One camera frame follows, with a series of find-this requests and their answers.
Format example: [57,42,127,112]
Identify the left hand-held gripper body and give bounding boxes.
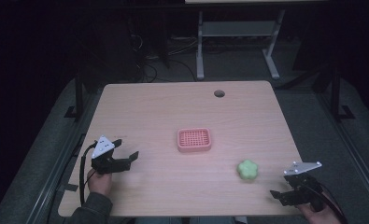
[91,134,132,175]

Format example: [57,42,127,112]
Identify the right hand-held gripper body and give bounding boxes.
[283,161,325,211]

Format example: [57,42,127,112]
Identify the green flower-shaped soap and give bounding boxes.
[236,159,259,181]

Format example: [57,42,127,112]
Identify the pink soap dish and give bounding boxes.
[177,127,213,153]

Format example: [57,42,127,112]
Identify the person's right hand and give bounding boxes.
[297,203,343,224]

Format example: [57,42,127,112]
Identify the person's left hand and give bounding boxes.
[86,169,113,197]

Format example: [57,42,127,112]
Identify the black metal stand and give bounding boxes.
[328,62,356,123]
[64,69,87,122]

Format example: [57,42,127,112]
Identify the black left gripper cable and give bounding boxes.
[79,141,99,207]

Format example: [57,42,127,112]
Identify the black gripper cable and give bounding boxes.
[79,141,99,207]
[316,181,350,224]

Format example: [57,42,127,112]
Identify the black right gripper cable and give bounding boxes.
[316,181,350,224]

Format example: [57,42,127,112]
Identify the bundle of floor cables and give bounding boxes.
[127,31,202,82]

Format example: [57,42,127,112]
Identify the white metal desk frame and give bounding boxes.
[195,8,287,81]

